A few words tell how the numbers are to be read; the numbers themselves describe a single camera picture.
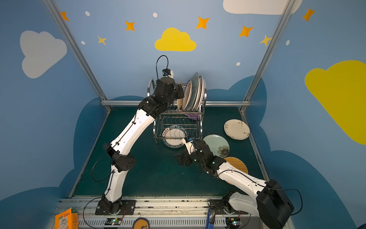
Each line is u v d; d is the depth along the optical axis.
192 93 0.75
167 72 0.62
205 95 0.75
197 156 0.68
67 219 0.67
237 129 1.08
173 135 0.99
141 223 0.70
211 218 0.67
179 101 0.69
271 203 0.41
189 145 0.73
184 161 0.71
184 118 1.11
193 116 1.13
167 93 0.56
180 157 0.70
